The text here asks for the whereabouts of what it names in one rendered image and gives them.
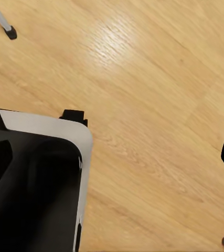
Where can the camera tripod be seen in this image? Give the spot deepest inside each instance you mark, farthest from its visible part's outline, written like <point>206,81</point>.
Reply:
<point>9,30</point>

